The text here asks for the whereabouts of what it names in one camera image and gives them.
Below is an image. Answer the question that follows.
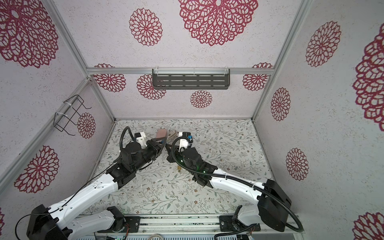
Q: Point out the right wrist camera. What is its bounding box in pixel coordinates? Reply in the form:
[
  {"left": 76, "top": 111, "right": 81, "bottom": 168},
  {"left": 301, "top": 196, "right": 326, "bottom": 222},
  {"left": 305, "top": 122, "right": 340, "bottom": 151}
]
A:
[{"left": 178, "top": 132, "right": 193, "bottom": 152}]

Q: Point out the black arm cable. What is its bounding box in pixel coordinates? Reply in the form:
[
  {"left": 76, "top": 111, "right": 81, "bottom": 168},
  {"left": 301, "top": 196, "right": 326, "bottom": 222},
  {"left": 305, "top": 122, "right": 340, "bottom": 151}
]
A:
[
  {"left": 170, "top": 136, "right": 304, "bottom": 240},
  {"left": 14, "top": 125, "right": 136, "bottom": 240}
]

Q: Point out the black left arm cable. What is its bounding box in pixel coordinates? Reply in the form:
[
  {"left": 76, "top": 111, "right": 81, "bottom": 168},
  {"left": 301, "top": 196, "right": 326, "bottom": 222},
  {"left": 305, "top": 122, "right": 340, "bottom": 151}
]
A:
[{"left": 14, "top": 125, "right": 136, "bottom": 240}]

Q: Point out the black wire wall rack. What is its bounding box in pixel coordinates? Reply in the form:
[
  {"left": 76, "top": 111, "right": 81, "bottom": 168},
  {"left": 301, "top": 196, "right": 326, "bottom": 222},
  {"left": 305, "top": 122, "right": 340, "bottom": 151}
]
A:
[{"left": 53, "top": 95, "right": 91, "bottom": 136}]

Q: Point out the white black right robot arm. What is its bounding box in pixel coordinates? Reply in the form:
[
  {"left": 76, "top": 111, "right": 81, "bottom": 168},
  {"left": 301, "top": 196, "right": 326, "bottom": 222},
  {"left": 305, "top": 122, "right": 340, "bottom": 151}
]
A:
[{"left": 166, "top": 144, "right": 292, "bottom": 232}]

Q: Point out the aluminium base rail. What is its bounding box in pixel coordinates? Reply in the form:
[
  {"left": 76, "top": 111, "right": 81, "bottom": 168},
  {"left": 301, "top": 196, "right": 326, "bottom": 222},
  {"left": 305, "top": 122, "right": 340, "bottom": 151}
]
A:
[{"left": 89, "top": 212, "right": 305, "bottom": 240}]

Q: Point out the patterned cream pouch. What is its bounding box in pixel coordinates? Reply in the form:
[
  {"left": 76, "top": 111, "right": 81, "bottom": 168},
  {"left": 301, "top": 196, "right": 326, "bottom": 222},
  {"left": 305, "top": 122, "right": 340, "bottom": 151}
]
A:
[{"left": 167, "top": 130, "right": 179, "bottom": 143}]

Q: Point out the pink rectangular case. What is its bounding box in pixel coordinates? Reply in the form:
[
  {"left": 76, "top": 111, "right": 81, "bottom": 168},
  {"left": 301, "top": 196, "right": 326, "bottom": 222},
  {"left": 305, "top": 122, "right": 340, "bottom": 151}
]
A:
[{"left": 156, "top": 129, "right": 168, "bottom": 142}]

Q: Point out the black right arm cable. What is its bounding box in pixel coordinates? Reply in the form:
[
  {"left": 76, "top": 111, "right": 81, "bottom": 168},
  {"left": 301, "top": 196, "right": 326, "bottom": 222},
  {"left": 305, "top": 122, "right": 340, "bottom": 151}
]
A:
[{"left": 170, "top": 136, "right": 304, "bottom": 240}]

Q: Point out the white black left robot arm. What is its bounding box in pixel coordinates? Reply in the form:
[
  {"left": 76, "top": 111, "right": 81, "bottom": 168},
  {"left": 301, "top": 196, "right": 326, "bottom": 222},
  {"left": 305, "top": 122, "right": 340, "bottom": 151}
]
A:
[{"left": 27, "top": 139, "right": 166, "bottom": 240}]

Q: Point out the dark grey wall shelf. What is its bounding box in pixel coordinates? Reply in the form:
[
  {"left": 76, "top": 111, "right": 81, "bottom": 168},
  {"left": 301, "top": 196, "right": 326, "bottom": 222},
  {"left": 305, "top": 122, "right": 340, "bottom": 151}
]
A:
[{"left": 152, "top": 69, "right": 231, "bottom": 90}]

